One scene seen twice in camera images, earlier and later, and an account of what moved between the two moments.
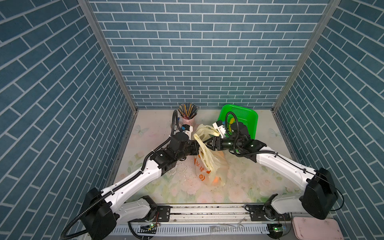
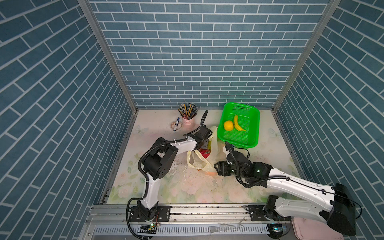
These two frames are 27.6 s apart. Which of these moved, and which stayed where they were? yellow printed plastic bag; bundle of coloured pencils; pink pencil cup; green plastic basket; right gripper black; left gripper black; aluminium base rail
Moved: left gripper black; right gripper black; yellow printed plastic bag
Stayed: pink pencil cup; bundle of coloured pencils; aluminium base rail; green plastic basket
